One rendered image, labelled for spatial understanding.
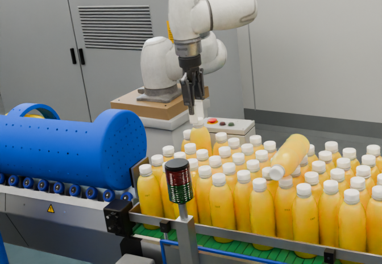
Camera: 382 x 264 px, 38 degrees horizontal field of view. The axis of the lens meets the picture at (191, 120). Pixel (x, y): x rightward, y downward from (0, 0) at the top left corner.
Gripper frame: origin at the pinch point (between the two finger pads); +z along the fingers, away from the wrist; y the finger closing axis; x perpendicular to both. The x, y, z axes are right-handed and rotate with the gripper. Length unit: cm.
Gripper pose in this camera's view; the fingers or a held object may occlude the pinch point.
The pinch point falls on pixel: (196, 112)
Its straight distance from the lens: 189.8
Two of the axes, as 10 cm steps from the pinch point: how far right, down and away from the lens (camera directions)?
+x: 8.8, 0.7, -4.7
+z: 1.2, 9.3, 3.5
